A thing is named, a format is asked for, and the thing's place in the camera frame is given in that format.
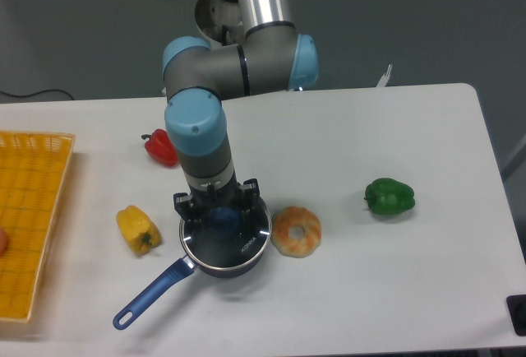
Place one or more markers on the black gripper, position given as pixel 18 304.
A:
pixel 192 207

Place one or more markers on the glass pot lid blue knob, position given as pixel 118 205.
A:
pixel 228 240

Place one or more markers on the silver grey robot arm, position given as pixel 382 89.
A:
pixel 270 56

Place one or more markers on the dark blue saucepan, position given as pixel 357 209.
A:
pixel 178 271

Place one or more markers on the red bell pepper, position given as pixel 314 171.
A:
pixel 160 148

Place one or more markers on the glazed orange donut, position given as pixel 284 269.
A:
pixel 296 232

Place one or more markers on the yellow bell pepper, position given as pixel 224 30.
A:
pixel 138 230

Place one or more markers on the green bell pepper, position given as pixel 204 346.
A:
pixel 389 197

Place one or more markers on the yellow woven basket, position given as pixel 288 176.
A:
pixel 34 167

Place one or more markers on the black device at table edge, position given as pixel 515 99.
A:
pixel 517 309

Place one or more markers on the white frame bracket right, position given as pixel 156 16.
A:
pixel 385 78

